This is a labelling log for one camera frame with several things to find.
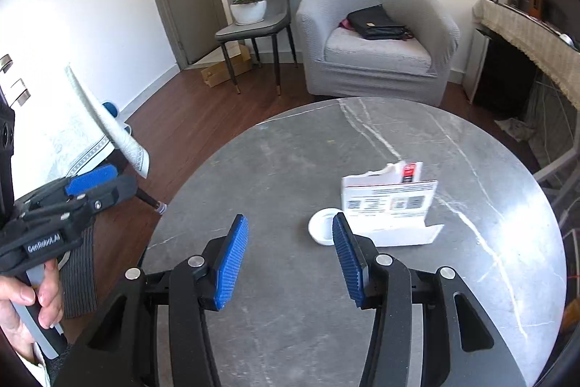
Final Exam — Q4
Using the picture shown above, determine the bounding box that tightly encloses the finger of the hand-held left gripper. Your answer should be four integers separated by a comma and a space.
84, 173, 137, 215
63, 164, 117, 197

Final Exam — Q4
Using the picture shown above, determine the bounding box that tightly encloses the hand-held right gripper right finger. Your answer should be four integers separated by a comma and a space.
332, 212, 529, 387

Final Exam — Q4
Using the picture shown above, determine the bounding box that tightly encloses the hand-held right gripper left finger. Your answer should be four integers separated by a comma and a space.
52, 214, 250, 387

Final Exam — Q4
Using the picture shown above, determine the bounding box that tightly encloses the person's left forearm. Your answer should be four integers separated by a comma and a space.
18, 342, 51, 387

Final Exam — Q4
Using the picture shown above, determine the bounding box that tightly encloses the person's left hand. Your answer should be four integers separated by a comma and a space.
0, 258, 65, 348

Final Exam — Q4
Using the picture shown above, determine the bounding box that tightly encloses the white round lid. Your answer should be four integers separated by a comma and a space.
308, 208, 345, 247

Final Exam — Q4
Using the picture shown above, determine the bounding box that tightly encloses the patterned white tablecloth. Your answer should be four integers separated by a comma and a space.
45, 63, 152, 180

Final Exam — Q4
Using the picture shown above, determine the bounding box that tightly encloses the clear acrylic sign stand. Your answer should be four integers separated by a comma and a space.
341, 178, 445, 248

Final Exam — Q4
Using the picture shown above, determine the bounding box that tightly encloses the blue white floor object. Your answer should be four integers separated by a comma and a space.
102, 101, 132, 134

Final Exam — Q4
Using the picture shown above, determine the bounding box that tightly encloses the red white carton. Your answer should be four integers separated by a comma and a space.
342, 160, 424, 187

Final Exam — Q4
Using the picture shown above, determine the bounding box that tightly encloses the cardboard box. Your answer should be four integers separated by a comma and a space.
200, 44, 253, 88

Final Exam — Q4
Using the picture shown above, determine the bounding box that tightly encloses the grey armchair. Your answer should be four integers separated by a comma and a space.
295, 0, 460, 107

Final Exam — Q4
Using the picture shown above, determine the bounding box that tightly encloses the grey dining chair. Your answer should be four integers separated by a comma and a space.
215, 0, 299, 95

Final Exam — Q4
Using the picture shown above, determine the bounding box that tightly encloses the potted green plant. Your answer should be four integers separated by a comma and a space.
229, 0, 318, 26

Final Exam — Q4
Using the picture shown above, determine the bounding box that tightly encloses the white metal rack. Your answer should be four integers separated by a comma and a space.
532, 133, 580, 193

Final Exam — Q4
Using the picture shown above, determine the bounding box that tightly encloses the black handbag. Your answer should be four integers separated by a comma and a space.
347, 4, 413, 41

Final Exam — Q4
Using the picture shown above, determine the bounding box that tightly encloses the sideboard with lace cloth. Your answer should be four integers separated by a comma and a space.
472, 0, 580, 111

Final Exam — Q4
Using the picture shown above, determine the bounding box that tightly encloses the brown wooden box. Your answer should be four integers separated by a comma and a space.
512, 0, 544, 20

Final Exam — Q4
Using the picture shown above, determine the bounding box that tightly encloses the black monitor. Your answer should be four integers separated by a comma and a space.
543, 0, 580, 41

